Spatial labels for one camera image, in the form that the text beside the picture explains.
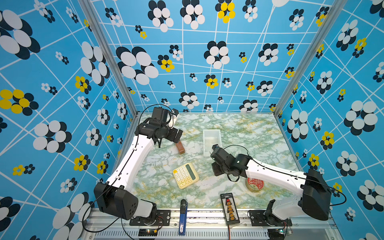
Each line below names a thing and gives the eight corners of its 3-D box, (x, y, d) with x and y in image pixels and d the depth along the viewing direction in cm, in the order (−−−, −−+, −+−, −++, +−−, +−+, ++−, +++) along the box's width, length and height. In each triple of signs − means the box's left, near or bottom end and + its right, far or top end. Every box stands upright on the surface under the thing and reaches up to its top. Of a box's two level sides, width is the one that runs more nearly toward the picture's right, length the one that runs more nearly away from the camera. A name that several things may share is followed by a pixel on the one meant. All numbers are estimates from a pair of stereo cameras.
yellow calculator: (180, 190, 84) (179, 188, 82) (172, 172, 91) (171, 170, 89) (199, 179, 88) (199, 177, 86) (190, 163, 95) (190, 161, 93)
